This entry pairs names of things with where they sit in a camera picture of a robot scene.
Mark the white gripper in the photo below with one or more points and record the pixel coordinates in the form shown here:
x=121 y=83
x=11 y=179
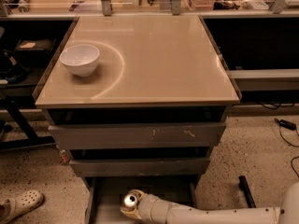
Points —
x=151 y=206

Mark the orange soda can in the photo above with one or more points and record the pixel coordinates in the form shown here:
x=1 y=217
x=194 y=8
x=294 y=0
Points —
x=130 y=201

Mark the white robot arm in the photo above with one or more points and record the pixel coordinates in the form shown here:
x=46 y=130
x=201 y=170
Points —
x=287 y=213

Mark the grey open bottom drawer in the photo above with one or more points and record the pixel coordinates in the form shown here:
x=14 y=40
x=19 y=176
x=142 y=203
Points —
x=107 y=194

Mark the grey middle drawer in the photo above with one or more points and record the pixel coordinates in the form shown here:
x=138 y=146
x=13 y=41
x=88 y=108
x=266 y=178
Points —
x=140 y=167

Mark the grey top drawer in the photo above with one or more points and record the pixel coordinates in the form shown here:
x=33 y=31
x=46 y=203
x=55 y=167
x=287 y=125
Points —
x=114 y=136

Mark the grey drawer cabinet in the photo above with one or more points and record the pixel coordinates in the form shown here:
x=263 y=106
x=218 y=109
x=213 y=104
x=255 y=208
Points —
x=152 y=69

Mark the black metal floor bar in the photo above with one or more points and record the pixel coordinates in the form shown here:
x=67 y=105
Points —
x=244 y=186

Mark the white clog shoe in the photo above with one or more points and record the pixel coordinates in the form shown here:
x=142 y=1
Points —
x=20 y=205

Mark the white ceramic bowl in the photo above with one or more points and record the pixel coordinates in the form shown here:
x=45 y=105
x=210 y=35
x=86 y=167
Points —
x=80 y=60

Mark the black power adapter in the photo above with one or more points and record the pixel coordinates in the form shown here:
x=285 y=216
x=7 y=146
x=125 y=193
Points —
x=286 y=124

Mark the black case on shelf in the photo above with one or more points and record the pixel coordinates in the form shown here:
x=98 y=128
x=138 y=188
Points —
x=34 y=51

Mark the black table leg frame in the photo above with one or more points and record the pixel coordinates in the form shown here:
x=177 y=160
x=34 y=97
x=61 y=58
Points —
x=32 y=140

